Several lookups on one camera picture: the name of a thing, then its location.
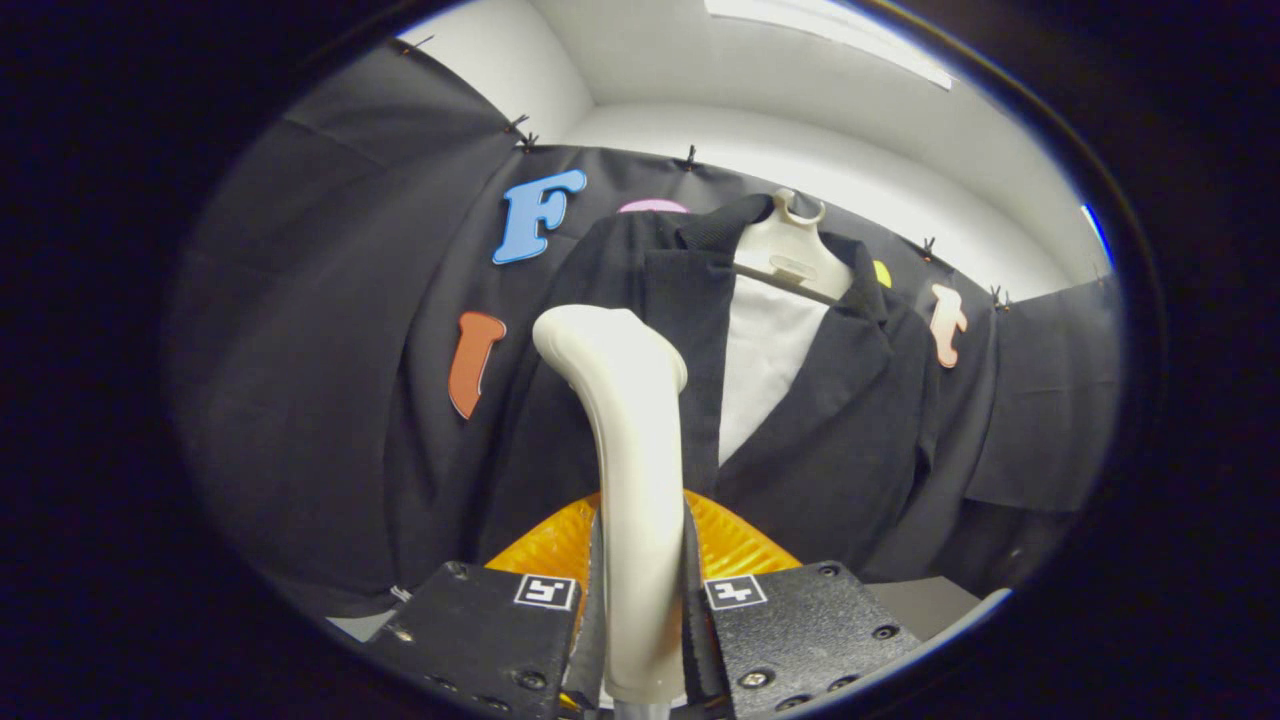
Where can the black suit jacket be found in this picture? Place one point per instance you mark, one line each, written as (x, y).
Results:
(850, 420)

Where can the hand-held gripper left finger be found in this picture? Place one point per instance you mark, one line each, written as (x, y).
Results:
(480, 640)

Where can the white shirt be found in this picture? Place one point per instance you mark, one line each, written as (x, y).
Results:
(765, 360)

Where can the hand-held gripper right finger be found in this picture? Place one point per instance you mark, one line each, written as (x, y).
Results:
(800, 630)

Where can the black backdrop cloth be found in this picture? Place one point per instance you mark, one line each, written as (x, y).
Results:
(300, 350)

